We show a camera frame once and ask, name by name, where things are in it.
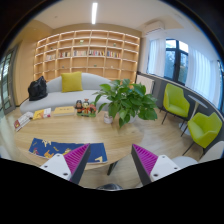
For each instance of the lime green chair near window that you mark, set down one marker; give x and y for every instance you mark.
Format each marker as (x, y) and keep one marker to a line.
(174, 101)

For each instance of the white air conditioner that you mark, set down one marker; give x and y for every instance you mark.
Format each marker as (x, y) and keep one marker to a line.
(153, 27)

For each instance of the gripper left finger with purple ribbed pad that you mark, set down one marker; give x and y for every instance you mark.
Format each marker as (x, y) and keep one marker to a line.
(70, 166)

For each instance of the glass door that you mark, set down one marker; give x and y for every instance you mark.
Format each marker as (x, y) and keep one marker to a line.
(7, 102)

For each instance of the white curtain right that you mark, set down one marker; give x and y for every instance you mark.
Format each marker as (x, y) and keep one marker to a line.
(199, 71)

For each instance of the white curtain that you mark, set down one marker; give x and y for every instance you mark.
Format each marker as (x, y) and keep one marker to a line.
(157, 56)
(199, 71)

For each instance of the ceiling light strip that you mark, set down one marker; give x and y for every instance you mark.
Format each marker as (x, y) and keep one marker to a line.
(94, 12)

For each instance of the green potted plant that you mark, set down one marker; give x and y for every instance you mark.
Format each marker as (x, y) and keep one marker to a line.
(127, 100)

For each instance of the black bag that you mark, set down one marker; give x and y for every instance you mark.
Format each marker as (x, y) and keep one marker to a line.
(37, 89)

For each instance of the lime green chair front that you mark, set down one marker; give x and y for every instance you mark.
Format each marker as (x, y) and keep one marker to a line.
(203, 129)

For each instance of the colourful figurine toy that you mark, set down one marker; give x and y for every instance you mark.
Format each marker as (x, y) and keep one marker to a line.
(85, 108)

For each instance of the blue patterned towel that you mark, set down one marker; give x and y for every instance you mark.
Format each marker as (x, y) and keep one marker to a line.
(48, 149)

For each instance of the red and white magazine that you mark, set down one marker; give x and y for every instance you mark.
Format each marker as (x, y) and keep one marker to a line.
(23, 120)

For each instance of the window with dark frame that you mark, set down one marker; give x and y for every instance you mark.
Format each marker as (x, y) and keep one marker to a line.
(176, 61)

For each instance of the grey curved sofa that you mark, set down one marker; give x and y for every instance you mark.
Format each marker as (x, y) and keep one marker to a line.
(57, 98)

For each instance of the yellow cushion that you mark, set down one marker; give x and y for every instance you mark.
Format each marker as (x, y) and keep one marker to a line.
(71, 82)

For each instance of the yellow book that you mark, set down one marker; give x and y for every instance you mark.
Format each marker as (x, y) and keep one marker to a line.
(64, 111)

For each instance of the white radiator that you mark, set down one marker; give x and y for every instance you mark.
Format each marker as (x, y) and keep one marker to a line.
(147, 82)

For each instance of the wooden bookshelf wall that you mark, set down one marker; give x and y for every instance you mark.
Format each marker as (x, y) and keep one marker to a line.
(109, 54)

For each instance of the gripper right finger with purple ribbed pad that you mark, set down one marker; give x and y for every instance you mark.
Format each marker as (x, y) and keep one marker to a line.
(151, 167)

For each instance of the yellow and white booklet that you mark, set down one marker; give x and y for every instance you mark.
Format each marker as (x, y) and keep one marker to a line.
(41, 114)

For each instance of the white curtain left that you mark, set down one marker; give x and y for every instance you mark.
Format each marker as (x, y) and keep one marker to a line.
(157, 56)

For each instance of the small white cup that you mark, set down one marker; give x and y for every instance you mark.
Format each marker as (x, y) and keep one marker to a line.
(107, 118)

